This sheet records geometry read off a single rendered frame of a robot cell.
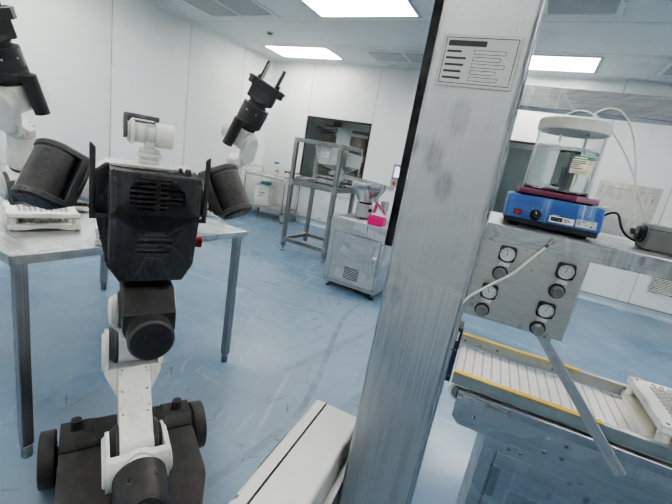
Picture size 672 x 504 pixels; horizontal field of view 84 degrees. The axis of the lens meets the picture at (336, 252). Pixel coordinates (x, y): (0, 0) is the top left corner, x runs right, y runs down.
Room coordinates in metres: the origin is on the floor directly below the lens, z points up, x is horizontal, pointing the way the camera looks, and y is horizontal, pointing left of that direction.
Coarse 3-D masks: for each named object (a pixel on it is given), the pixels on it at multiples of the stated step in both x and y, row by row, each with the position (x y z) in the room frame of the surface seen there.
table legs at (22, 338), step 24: (240, 240) 2.09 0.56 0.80; (24, 264) 1.21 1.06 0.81; (24, 288) 1.21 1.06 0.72; (24, 312) 1.20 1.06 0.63; (24, 336) 1.20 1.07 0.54; (24, 360) 1.20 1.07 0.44; (24, 384) 1.20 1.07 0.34; (24, 408) 1.19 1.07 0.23; (24, 432) 1.19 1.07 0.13; (24, 456) 1.19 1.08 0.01
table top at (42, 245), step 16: (0, 208) 1.69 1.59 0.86; (0, 224) 1.46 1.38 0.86; (80, 224) 1.66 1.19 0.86; (208, 224) 2.10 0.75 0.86; (224, 224) 2.17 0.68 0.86; (0, 240) 1.29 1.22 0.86; (16, 240) 1.31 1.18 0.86; (32, 240) 1.34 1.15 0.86; (48, 240) 1.37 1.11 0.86; (64, 240) 1.41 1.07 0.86; (80, 240) 1.44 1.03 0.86; (208, 240) 1.87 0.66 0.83; (0, 256) 1.19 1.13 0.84; (16, 256) 1.17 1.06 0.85; (32, 256) 1.21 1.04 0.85; (48, 256) 1.25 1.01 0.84; (64, 256) 1.30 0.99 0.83; (80, 256) 1.34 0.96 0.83
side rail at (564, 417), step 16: (464, 384) 0.88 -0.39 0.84; (480, 384) 0.87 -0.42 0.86; (512, 400) 0.84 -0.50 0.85; (528, 400) 0.82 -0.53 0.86; (560, 416) 0.80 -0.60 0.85; (576, 416) 0.79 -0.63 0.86; (608, 432) 0.76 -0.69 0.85; (624, 432) 0.75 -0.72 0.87; (640, 448) 0.74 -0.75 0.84; (656, 448) 0.73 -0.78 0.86
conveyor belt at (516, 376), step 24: (456, 360) 1.05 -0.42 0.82; (480, 360) 1.05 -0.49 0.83; (504, 360) 1.08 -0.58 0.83; (456, 384) 0.90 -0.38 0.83; (504, 384) 0.94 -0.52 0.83; (528, 384) 0.96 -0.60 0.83; (552, 384) 0.98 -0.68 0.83; (576, 384) 1.01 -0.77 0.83; (600, 408) 0.90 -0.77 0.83; (624, 408) 0.92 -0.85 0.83
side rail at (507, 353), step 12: (468, 336) 1.14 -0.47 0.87; (480, 348) 1.12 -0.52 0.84; (492, 348) 1.11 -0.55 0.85; (504, 348) 1.10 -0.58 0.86; (516, 360) 1.08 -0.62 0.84; (528, 360) 1.07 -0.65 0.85; (540, 360) 1.06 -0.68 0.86; (552, 372) 1.04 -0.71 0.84; (576, 372) 1.02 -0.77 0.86; (588, 372) 1.03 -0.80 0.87; (588, 384) 1.01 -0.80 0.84; (600, 384) 1.00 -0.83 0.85; (612, 384) 0.99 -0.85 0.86; (624, 384) 0.99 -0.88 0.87
